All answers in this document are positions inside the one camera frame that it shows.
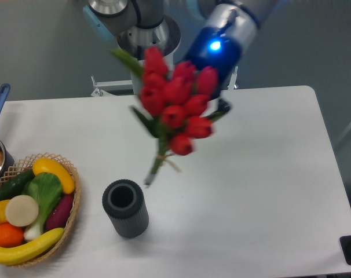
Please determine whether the purple sweet potato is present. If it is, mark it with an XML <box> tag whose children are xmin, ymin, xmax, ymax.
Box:
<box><xmin>45</xmin><ymin>195</ymin><xmax>74</xmax><ymax>231</ymax></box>

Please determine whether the yellow banana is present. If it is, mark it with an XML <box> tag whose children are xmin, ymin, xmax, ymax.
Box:
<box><xmin>0</xmin><ymin>228</ymin><xmax>64</xmax><ymax>266</ymax></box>

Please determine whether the green bok choy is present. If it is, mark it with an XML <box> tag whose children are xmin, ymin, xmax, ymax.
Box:
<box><xmin>23</xmin><ymin>173</ymin><xmax>62</xmax><ymax>242</ymax></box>

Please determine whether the orange fruit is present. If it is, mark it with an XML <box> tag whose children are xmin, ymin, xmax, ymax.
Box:
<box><xmin>0</xmin><ymin>223</ymin><xmax>24</xmax><ymax>248</ymax></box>

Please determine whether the woven wicker basket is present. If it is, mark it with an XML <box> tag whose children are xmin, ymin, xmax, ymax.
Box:
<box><xmin>0</xmin><ymin>153</ymin><xmax>81</xmax><ymax>267</ymax></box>

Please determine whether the dark grey ribbed vase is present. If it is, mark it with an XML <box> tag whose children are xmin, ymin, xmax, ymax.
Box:
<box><xmin>102</xmin><ymin>179</ymin><xmax>149</xmax><ymax>239</ymax></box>

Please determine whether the beige round disc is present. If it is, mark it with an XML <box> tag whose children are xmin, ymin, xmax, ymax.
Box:
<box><xmin>5</xmin><ymin>195</ymin><xmax>39</xmax><ymax>227</ymax></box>

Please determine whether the green cucumber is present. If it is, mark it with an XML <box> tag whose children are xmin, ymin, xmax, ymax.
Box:
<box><xmin>0</xmin><ymin>169</ymin><xmax>35</xmax><ymax>201</ymax></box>

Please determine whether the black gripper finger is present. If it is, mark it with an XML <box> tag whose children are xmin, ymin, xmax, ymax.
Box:
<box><xmin>215</xmin><ymin>97</ymin><xmax>231</xmax><ymax>115</ymax></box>

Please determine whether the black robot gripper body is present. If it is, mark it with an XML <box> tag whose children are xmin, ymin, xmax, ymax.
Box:
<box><xmin>182</xmin><ymin>2</ymin><xmax>257</xmax><ymax>96</ymax></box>

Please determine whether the red tulip bouquet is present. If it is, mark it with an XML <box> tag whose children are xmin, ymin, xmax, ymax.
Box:
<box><xmin>110</xmin><ymin>46</ymin><xmax>223</xmax><ymax>186</ymax></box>

